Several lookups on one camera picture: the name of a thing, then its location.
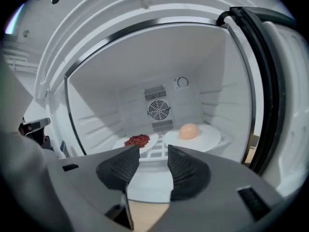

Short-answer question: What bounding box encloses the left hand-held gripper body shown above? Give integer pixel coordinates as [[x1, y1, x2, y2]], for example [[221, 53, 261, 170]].
[[21, 117, 51, 137]]

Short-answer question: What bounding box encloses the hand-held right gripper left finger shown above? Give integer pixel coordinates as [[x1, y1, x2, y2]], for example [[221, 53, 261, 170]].
[[47, 145, 141, 232]]

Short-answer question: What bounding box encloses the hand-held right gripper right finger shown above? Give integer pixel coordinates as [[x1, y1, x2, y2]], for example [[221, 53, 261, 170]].
[[148, 144, 286, 232]]

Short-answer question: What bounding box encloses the white plate with orange bun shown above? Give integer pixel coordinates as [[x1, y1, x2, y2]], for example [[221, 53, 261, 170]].
[[164, 123, 222, 153]]

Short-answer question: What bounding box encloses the white plate of red food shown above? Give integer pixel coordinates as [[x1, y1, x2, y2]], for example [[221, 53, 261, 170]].
[[111, 132, 159, 155]]

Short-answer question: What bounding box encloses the white fridge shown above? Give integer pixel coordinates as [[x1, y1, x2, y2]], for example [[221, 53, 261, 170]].
[[33, 0, 309, 203]]

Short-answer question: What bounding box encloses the round fridge fan grille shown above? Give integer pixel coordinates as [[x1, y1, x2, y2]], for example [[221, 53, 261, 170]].
[[148, 100, 171, 121]]

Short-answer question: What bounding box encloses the round fridge thermostat dial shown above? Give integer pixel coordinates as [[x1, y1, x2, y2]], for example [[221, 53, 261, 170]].
[[176, 76, 190, 88]]

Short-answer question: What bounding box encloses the white fridge door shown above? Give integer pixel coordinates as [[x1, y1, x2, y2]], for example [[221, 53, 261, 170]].
[[216, 6, 309, 199]]

